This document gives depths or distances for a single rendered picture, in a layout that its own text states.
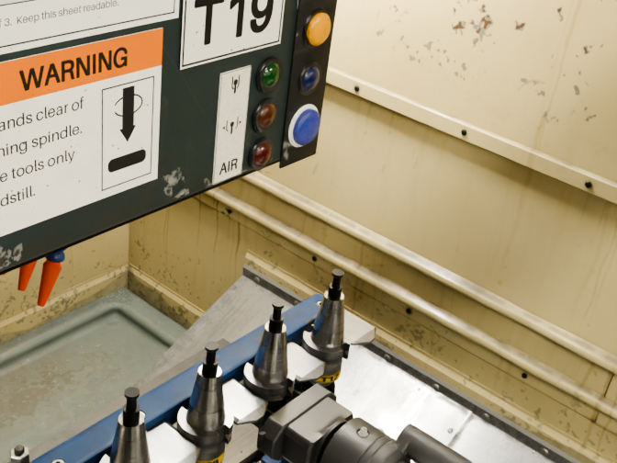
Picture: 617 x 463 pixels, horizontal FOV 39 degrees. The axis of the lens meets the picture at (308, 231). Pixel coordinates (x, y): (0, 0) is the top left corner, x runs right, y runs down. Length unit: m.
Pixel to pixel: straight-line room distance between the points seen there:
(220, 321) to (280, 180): 0.33
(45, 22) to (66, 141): 0.07
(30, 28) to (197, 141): 0.17
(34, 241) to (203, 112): 0.15
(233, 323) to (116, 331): 0.43
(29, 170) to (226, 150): 0.17
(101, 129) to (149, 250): 1.62
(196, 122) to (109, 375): 1.49
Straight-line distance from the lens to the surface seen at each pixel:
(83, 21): 0.52
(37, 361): 2.11
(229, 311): 1.87
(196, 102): 0.61
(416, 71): 1.49
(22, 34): 0.50
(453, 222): 1.54
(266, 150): 0.67
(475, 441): 1.66
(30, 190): 0.54
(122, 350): 2.13
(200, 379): 0.97
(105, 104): 0.55
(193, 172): 0.63
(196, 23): 0.58
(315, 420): 1.06
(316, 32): 0.67
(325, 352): 1.13
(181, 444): 1.00
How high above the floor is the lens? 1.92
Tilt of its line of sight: 30 degrees down
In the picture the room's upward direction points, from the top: 8 degrees clockwise
